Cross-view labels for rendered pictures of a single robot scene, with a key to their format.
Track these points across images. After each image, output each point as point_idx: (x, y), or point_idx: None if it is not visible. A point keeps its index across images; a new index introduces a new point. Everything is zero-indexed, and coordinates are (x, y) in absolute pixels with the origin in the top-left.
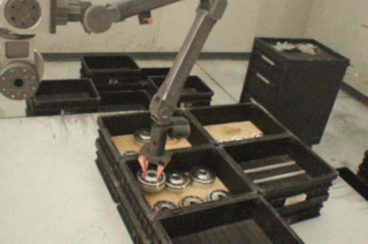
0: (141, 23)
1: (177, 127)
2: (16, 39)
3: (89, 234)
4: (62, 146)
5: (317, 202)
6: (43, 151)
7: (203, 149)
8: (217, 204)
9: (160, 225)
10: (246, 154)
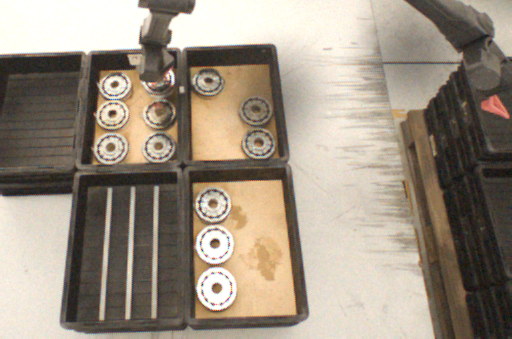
0: (481, 90)
1: (142, 60)
2: None
3: None
4: (303, 54)
5: None
6: (295, 34)
7: (177, 144)
8: (77, 113)
9: (73, 53)
10: None
